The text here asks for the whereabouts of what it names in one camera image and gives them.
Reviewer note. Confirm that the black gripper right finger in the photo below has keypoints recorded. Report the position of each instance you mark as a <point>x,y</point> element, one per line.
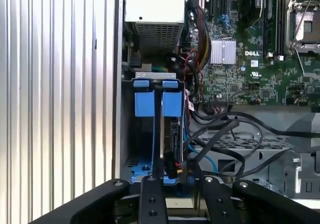
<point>220,206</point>

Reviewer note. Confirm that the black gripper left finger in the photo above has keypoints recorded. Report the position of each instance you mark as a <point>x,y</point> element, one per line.
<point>151,204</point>

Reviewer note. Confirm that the hard disk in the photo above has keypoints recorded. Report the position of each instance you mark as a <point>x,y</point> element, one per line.
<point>172,104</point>

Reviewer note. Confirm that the empty blue disk carrier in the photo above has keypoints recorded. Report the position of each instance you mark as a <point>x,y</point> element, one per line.
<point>143,104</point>

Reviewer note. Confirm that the black RAM slot bank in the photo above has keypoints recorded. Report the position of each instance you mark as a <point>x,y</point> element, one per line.
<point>281,21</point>

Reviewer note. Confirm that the grey PC case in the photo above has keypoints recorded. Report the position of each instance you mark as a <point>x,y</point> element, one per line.
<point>275,114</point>

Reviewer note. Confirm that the green motherboard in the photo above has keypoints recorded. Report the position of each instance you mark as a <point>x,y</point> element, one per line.
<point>272,84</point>

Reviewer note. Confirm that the silver chipset heatsink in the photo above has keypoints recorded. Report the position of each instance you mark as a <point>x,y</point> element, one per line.
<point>223,52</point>

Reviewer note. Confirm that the metal socket cover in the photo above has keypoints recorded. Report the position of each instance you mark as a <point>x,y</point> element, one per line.
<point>312,75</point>

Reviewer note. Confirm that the blue board connector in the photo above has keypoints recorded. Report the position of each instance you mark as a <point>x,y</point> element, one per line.
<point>225,21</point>

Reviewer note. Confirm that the silver power supply unit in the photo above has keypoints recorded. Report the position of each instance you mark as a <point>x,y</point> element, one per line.
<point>155,9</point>

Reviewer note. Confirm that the CPU socket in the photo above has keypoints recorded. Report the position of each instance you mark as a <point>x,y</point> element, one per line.
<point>310,26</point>

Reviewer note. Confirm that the thin metal locking lever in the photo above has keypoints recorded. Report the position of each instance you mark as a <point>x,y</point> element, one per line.
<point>305,14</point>

